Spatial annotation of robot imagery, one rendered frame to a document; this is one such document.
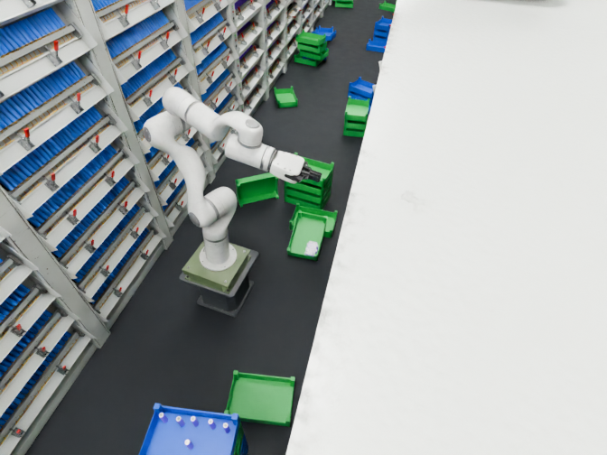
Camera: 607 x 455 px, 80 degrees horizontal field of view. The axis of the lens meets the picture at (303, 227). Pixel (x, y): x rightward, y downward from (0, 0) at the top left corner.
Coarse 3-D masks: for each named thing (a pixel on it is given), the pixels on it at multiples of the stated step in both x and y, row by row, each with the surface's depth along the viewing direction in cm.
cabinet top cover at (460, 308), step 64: (448, 0) 16; (512, 0) 16; (576, 0) 17; (384, 64) 11; (448, 64) 11; (512, 64) 11; (576, 64) 12; (384, 128) 9; (448, 128) 9; (512, 128) 9; (576, 128) 9; (384, 192) 7; (448, 192) 7; (512, 192) 7; (576, 192) 7; (384, 256) 6; (448, 256) 6; (512, 256) 6; (576, 256) 6; (320, 320) 5; (384, 320) 5; (448, 320) 5; (512, 320) 5; (576, 320) 5; (320, 384) 4; (384, 384) 4; (448, 384) 4; (512, 384) 4; (576, 384) 5; (320, 448) 4; (384, 448) 4; (448, 448) 4; (512, 448) 4; (576, 448) 4
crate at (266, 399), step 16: (240, 384) 179; (256, 384) 180; (272, 384) 180; (288, 384) 180; (240, 400) 174; (256, 400) 174; (272, 400) 175; (288, 400) 175; (240, 416) 165; (256, 416) 169; (272, 416) 170; (288, 416) 170
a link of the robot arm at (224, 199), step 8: (216, 192) 161; (224, 192) 162; (232, 192) 165; (216, 200) 158; (224, 200) 160; (232, 200) 164; (216, 208) 158; (224, 208) 161; (232, 208) 165; (224, 216) 168; (232, 216) 169; (216, 224) 169; (224, 224) 169; (208, 232) 168; (216, 232) 169; (224, 232) 171; (208, 240) 172; (216, 240) 171
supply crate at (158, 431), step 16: (176, 416) 132; (208, 416) 132; (224, 416) 129; (160, 432) 128; (176, 432) 128; (192, 432) 128; (208, 432) 129; (224, 432) 129; (144, 448) 122; (160, 448) 125; (176, 448) 125; (208, 448) 125; (224, 448) 126
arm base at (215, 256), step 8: (224, 240) 175; (208, 248) 177; (216, 248) 176; (224, 248) 179; (232, 248) 193; (200, 256) 187; (208, 256) 183; (216, 256) 180; (224, 256) 183; (232, 256) 189; (208, 264) 185; (216, 264) 185; (224, 264) 186; (232, 264) 187
